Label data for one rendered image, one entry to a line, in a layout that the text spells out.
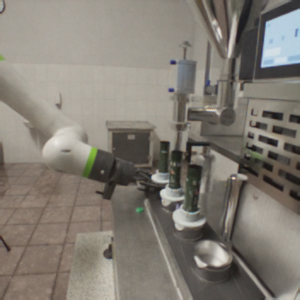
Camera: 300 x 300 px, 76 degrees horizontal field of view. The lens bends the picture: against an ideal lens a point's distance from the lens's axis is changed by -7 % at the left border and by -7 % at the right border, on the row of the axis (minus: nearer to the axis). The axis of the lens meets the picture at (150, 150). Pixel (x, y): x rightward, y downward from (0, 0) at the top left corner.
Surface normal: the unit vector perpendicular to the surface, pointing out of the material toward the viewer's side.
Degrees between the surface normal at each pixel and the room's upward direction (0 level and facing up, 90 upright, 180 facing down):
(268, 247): 90
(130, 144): 91
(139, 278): 0
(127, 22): 90
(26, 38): 90
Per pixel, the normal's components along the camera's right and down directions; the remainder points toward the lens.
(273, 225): -0.98, 0.01
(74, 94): 0.21, 0.26
